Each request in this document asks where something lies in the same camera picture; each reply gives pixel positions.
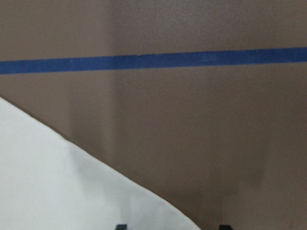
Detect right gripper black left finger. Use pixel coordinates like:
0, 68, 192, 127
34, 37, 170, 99
115, 224, 127, 230

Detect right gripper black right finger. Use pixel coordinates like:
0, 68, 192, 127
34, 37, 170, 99
219, 225, 232, 230

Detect cream long sleeve printed shirt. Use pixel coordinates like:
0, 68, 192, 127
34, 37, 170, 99
0, 100, 197, 230

